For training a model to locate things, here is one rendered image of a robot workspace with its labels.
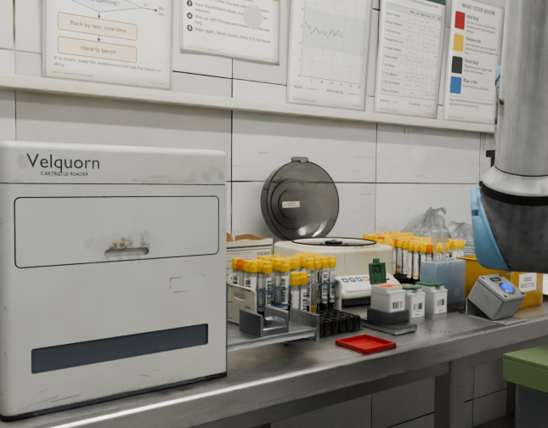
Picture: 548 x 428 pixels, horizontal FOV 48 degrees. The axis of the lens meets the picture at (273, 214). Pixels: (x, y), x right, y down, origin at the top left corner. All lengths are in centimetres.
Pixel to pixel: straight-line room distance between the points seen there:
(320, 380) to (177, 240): 29
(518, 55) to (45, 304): 62
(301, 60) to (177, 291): 105
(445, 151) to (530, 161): 131
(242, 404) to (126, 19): 93
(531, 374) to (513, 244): 17
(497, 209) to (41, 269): 57
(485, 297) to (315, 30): 89
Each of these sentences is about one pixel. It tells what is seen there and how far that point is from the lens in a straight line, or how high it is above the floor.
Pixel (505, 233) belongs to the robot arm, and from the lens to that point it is 86.
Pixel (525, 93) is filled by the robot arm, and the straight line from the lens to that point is 82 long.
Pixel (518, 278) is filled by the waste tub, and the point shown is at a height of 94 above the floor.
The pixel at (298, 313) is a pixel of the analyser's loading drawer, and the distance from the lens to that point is 96.
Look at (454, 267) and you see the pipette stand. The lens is 131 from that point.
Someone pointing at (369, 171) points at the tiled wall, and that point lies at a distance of 187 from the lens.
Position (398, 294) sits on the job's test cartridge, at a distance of 110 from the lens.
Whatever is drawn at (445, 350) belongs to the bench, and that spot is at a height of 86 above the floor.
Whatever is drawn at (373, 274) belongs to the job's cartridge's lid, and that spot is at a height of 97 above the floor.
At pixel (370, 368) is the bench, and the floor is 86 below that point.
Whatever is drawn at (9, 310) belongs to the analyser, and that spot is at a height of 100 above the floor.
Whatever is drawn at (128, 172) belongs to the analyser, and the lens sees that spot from 74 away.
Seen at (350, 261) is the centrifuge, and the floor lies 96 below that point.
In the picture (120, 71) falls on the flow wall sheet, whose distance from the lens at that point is 144.
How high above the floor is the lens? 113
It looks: 3 degrees down
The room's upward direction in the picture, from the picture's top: 1 degrees clockwise
